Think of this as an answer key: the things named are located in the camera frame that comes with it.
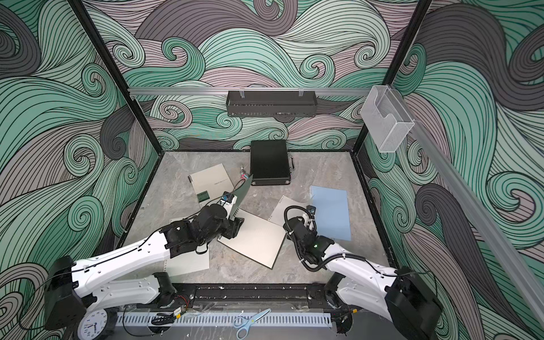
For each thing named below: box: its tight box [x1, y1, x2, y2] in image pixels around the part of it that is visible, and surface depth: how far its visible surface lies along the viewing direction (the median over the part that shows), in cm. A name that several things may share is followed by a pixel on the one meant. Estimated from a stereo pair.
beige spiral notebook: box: [189, 162, 235, 208], surface depth 109 cm
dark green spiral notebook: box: [217, 174, 287, 270], surface depth 86 cm
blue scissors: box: [233, 308, 272, 340], surface depth 70 cm
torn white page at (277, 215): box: [267, 195, 308, 227], surface depth 99 cm
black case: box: [250, 139, 292, 186], surface depth 113 cm
